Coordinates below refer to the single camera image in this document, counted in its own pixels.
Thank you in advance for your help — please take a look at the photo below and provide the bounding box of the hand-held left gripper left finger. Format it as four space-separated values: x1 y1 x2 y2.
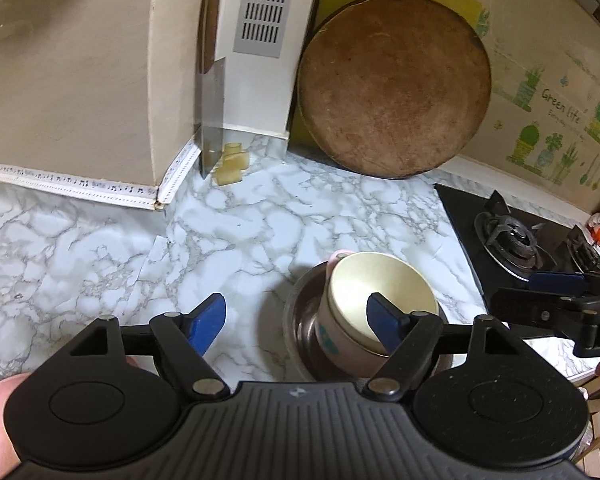
67 292 231 403

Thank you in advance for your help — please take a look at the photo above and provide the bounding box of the stainless steel bowl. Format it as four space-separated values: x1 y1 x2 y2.
282 259 452 382

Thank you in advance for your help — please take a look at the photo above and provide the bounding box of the grey vent grille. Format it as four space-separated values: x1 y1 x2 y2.
233 0 302 59

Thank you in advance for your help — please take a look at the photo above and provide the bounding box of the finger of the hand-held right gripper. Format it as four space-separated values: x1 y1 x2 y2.
489 287 583 334
528 270 590 292

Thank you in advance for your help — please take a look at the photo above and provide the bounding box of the black gas stove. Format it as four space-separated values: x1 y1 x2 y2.
434 183 600 312

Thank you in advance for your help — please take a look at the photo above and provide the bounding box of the white patterned edge tape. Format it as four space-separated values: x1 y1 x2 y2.
0 139 202 212

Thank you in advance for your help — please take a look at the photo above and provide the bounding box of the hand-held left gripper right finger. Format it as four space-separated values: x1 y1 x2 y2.
362 292 529 403

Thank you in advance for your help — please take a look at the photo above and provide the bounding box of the pink pot with steel lining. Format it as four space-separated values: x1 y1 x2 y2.
315 249 397 379

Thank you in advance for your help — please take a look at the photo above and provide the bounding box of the round wooden cutting board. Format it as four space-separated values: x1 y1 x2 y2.
297 0 493 179

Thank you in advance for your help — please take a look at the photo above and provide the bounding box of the pink bear-shaped plate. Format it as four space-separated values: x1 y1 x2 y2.
0 354 157 480

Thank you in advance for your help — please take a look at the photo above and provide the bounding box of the cream bowl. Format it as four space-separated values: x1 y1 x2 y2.
327 252 439 357

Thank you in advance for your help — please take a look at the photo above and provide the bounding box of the green plant wall sticker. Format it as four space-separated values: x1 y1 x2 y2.
477 9 600 192

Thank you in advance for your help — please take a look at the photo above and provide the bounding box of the cleaver with wooden handle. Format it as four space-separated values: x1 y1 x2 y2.
194 0 227 179

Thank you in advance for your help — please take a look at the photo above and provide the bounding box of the pale yellow chunk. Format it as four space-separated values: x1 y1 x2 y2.
214 142 251 187

